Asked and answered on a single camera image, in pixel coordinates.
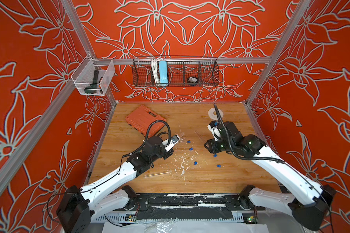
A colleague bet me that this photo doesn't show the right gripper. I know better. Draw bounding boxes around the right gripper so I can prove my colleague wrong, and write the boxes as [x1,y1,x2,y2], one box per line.
[202,138,234,154]

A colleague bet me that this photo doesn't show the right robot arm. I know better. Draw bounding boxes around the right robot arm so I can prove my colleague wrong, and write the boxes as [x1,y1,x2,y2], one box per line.
[204,120,336,231]

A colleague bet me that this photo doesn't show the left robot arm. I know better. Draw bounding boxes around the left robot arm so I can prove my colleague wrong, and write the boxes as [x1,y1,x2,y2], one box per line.
[56,135,180,233]

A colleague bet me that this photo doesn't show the orange plastic tool case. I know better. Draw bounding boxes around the orange plastic tool case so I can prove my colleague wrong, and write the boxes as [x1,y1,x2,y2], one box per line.
[125,105,166,136]

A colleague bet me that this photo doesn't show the white foam tape roll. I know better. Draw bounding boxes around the white foam tape roll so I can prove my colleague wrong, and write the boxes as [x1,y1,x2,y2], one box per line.
[208,108,224,120]

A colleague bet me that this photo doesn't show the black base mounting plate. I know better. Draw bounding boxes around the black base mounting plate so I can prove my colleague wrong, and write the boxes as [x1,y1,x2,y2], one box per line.
[133,193,265,224]

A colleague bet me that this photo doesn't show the light blue box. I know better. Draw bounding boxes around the light blue box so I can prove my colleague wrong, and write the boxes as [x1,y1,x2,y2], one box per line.
[158,60,168,86]

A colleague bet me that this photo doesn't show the dark green tool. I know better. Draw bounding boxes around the dark green tool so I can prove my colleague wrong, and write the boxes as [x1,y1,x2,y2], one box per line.
[85,70,99,94]

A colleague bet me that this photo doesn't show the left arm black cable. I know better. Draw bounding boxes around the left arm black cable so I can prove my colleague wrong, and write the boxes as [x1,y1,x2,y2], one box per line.
[118,119,172,172]

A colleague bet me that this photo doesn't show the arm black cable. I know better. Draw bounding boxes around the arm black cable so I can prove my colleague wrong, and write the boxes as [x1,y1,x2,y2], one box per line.
[118,119,172,172]
[213,103,333,233]

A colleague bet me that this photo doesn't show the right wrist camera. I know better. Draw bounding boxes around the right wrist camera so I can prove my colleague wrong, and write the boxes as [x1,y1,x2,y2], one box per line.
[208,120,222,141]

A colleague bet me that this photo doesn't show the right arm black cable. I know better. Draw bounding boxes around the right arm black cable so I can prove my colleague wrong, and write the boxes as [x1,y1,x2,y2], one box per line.
[213,103,333,233]

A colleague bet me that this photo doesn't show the black wire basket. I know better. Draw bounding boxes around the black wire basket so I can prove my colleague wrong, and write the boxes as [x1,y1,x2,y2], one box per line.
[132,55,220,87]

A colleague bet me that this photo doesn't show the white cable bundle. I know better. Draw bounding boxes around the white cable bundle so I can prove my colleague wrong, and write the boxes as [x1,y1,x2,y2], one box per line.
[151,58,160,84]

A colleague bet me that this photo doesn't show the clear acrylic wall box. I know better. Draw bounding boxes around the clear acrylic wall box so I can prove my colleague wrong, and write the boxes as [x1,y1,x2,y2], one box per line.
[72,54,115,96]

